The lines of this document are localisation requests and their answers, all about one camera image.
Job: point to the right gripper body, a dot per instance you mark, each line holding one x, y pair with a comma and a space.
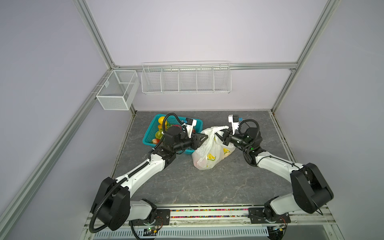
227, 142

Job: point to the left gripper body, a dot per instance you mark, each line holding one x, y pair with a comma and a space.
194, 142

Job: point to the white plastic bag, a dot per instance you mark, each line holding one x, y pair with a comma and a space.
212, 151

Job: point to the teal plastic basket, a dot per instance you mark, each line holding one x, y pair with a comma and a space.
154, 127

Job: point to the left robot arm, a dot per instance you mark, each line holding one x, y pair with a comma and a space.
113, 206

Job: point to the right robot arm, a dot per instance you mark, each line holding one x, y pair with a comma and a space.
310, 189

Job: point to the yellow fake lemon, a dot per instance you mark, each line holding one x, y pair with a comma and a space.
161, 120

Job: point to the white mesh box basket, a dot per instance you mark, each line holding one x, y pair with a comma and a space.
118, 90

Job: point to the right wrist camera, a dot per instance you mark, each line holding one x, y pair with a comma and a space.
234, 121

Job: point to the white wire shelf basket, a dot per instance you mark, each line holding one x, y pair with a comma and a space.
198, 77

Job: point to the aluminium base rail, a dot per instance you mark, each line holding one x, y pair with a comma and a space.
224, 222

